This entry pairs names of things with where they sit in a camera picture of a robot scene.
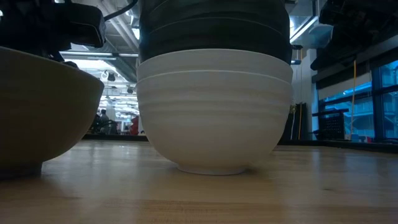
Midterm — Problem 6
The red background object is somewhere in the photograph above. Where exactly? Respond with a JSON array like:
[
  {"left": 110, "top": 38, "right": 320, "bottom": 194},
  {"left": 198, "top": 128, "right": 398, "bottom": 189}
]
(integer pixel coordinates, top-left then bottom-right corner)
[{"left": 129, "top": 115, "right": 140, "bottom": 136}]

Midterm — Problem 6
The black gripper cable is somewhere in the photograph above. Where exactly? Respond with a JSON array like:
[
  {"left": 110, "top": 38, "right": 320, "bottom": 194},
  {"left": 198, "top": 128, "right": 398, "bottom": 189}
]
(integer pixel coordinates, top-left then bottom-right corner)
[{"left": 103, "top": 0, "right": 138, "bottom": 22}]

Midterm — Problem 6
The person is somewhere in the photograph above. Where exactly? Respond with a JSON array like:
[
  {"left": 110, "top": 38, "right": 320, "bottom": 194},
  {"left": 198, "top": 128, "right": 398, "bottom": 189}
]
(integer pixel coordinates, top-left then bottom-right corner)
[{"left": 98, "top": 108, "right": 111, "bottom": 135}]

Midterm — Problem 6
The white bowl with plain rim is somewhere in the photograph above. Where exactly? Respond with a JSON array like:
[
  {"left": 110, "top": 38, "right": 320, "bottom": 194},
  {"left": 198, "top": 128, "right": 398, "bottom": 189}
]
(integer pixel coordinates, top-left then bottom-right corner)
[{"left": 136, "top": 48, "right": 294, "bottom": 84}]

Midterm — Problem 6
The large white ridged bowl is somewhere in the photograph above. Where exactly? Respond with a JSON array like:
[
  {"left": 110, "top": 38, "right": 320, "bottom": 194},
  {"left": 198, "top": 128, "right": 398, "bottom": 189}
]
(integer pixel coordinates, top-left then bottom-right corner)
[{"left": 136, "top": 70, "right": 294, "bottom": 175}]

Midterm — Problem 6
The tan ceramic bowl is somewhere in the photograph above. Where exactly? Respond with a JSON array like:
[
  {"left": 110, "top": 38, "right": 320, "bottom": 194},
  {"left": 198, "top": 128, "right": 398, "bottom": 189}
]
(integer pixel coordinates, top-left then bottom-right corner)
[{"left": 0, "top": 45, "right": 105, "bottom": 181}]

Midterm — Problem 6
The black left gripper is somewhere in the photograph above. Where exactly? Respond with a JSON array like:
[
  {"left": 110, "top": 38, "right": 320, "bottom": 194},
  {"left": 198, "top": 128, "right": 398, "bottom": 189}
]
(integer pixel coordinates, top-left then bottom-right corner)
[{"left": 0, "top": 0, "right": 106, "bottom": 69}]

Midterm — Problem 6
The large dark ridged bowl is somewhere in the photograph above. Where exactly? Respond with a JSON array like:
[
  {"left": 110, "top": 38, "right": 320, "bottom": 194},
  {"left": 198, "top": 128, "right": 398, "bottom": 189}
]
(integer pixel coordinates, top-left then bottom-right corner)
[{"left": 138, "top": 17, "right": 293, "bottom": 65}]

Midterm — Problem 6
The black leaning panel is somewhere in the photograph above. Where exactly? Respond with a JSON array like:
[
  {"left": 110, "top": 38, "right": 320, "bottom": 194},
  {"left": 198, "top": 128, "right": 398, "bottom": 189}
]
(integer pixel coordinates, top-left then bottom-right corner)
[{"left": 280, "top": 102, "right": 308, "bottom": 141}]

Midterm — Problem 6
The black mesh crate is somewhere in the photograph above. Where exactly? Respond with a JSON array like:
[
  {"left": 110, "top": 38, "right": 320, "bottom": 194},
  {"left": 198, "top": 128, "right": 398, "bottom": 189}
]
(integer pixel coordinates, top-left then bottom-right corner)
[{"left": 317, "top": 110, "right": 346, "bottom": 141}]

